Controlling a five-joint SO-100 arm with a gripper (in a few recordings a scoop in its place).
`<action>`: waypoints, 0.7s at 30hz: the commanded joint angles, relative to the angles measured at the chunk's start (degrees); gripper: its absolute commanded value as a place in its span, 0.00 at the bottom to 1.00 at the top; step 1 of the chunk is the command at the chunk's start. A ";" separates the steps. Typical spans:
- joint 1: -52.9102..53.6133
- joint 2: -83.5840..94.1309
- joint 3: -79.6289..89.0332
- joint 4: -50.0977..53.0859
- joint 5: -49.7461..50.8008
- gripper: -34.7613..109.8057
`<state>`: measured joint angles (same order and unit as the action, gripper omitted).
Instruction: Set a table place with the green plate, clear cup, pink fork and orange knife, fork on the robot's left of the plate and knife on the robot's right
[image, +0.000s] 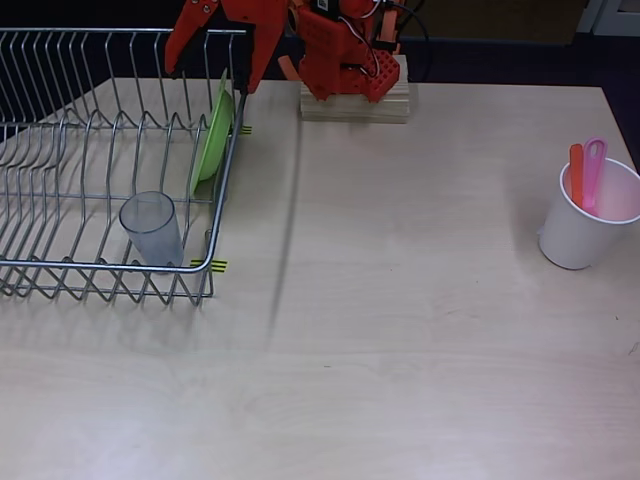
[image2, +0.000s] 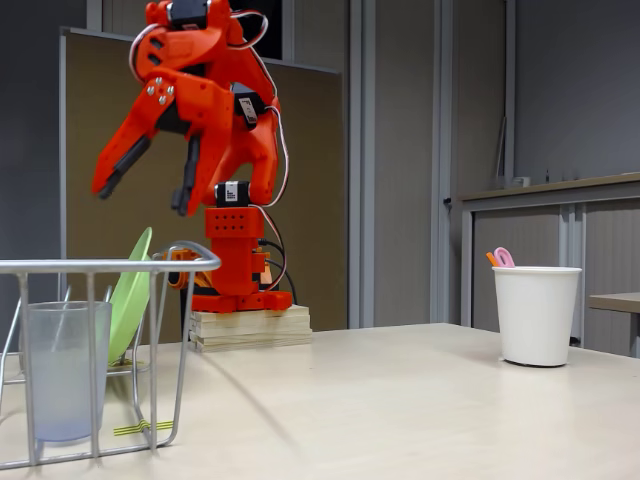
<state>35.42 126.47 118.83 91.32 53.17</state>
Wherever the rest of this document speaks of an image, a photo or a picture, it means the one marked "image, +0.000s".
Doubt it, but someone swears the wooden base block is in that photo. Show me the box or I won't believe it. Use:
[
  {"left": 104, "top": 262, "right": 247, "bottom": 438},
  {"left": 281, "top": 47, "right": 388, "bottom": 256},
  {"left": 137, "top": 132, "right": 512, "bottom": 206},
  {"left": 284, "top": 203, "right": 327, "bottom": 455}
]
[{"left": 299, "top": 54, "right": 412, "bottom": 125}]

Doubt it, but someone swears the green plastic plate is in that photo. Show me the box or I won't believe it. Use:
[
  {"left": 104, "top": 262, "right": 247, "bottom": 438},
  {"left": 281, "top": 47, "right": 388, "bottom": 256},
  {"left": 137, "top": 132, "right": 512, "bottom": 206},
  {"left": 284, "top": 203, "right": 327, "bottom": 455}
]
[{"left": 189, "top": 69, "right": 235, "bottom": 196}]

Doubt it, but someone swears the black base cable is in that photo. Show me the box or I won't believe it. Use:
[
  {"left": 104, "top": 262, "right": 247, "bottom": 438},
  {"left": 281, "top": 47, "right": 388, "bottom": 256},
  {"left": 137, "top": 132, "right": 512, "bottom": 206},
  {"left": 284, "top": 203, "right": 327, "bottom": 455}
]
[{"left": 397, "top": 0, "right": 431, "bottom": 82}]

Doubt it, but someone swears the metal wire dish rack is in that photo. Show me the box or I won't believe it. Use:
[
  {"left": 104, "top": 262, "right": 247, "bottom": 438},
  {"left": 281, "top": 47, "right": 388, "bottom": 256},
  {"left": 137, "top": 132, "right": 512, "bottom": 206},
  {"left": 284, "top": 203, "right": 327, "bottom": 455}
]
[{"left": 0, "top": 27, "right": 254, "bottom": 307}]

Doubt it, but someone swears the translucent grey plastic cup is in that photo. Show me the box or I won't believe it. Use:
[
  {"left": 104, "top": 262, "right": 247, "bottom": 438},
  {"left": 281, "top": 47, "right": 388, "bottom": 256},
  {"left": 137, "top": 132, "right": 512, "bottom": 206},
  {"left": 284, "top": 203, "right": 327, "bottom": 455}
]
[{"left": 118, "top": 190, "right": 184, "bottom": 275}]

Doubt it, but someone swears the brown partition board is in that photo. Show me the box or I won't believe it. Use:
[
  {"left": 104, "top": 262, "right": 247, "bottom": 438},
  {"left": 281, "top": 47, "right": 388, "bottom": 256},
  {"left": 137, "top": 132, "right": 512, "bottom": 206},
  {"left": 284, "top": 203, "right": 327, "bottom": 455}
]
[{"left": 399, "top": 0, "right": 591, "bottom": 47}]

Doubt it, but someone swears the pink plastic fork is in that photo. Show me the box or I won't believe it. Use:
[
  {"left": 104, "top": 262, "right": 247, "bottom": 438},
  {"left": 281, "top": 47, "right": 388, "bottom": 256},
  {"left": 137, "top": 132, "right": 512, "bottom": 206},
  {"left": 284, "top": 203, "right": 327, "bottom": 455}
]
[{"left": 582, "top": 137, "right": 610, "bottom": 216}]

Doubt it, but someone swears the white paper cup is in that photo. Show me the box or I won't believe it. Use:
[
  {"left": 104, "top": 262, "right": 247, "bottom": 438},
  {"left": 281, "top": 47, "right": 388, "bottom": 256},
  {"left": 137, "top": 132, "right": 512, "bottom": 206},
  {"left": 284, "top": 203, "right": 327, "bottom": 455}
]
[{"left": 537, "top": 157, "right": 640, "bottom": 271}]

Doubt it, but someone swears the light orange clamp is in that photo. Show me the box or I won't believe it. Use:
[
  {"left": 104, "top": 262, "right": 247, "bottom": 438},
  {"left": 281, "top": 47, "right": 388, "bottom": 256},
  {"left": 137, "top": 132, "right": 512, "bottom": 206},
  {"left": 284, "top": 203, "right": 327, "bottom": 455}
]
[{"left": 277, "top": 4, "right": 304, "bottom": 82}]

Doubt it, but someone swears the orange plastic knife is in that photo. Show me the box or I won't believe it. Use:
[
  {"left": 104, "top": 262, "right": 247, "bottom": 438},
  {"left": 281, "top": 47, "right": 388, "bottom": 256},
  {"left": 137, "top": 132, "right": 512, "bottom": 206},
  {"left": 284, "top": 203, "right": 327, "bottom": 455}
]
[{"left": 568, "top": 143, "right": 586, "bottom": 211}]

